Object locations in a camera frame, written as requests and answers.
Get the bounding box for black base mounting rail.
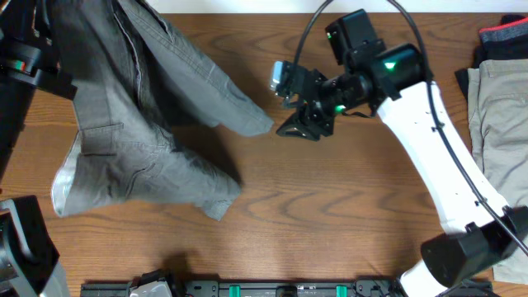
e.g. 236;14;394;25
80;270;495;297

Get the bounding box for grey shorts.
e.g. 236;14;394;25
51;0;273;220

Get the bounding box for beige folded shorts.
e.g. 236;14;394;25
466;58;528;285

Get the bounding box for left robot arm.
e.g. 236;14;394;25
1;0;77;297

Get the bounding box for dark garment red trim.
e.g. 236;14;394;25
454;14;528;100

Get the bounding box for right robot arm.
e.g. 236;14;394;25
270;10;527;296

